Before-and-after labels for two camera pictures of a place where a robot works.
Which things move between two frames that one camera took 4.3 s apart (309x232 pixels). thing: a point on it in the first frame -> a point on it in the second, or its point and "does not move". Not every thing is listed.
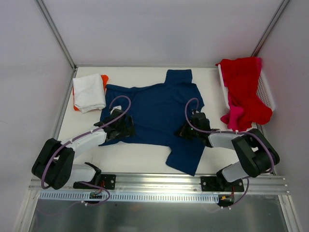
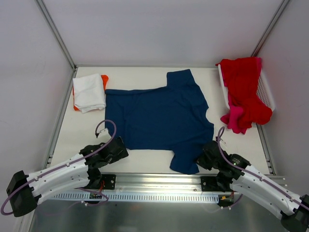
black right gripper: [187, 132] -> [203, 157]
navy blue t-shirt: [158, 111] does not move
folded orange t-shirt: [105, 78] does not move
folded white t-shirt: [89, 92] does not move
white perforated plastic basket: [263, 90] does not move
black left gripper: [126, 126] -> [119, 148]
